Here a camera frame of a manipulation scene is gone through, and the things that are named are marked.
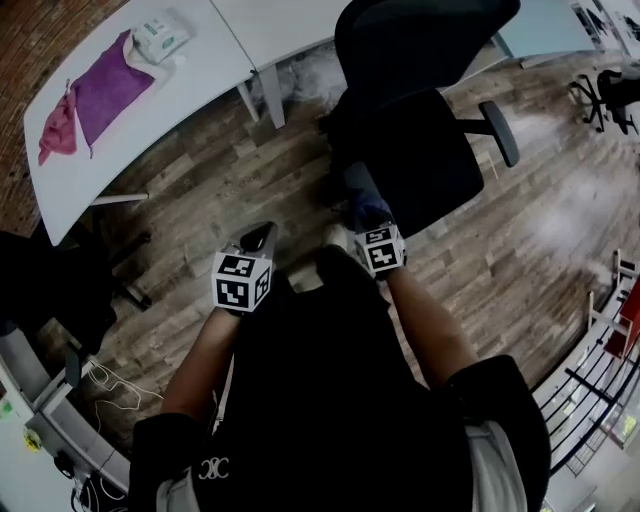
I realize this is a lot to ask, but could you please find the light grey shoulder strap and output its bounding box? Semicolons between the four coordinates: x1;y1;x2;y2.
155;467;201;512
462;419;526;512

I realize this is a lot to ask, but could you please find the white table with grommet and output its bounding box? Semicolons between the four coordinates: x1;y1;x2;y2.
209;0;351;129

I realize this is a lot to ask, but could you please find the white floor cable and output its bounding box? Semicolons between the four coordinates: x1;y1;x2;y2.
79;362;166;439

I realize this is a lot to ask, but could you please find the red panel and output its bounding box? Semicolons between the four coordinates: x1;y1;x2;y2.
602;298;640;360

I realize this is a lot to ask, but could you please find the purple cloth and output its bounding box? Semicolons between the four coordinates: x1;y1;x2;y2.
69;29;157;159

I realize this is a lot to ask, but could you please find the person's left forearm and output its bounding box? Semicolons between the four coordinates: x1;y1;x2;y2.
159;307;241;426

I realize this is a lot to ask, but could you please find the small white table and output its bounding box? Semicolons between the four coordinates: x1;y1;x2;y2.
569;0;640;56

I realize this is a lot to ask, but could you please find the white and green packet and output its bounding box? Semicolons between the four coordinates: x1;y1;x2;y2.
130;8;197;64

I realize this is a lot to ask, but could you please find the white side desk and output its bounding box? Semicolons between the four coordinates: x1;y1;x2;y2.
0;327;132;501

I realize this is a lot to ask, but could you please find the light blue table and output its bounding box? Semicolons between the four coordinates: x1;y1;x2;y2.
492;0;596;69

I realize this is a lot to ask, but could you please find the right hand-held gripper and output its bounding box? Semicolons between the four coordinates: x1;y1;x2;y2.
352;224;408;278

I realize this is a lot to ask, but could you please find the black office chair without headrest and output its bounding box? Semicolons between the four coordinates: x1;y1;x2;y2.
0;227;154;354

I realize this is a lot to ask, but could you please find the person's black-clothed body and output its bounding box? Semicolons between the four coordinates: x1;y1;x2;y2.
128;243;551;512

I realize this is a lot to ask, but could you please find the black metal railing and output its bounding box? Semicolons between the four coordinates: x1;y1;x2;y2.
537;319;640;479

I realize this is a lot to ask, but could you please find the person's right forearm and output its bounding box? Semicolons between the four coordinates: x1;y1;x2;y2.
387;269;476;396

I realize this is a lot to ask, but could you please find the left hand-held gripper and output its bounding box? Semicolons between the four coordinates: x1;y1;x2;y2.
212;222;280;318

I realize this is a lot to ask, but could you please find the black swivel chair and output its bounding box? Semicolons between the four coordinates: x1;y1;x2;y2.
569;68;640;136

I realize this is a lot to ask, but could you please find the black mesh office chair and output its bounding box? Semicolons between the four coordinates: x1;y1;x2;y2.
317;0;522;240

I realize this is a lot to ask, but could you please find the curved white table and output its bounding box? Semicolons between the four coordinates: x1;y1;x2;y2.
23;0;257;247

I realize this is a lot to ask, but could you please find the clear plastic wrap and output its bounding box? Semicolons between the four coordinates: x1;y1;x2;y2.
277;49;346;119

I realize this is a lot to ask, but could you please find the pink cloth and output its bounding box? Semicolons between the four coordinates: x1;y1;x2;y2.
38;79;81;166

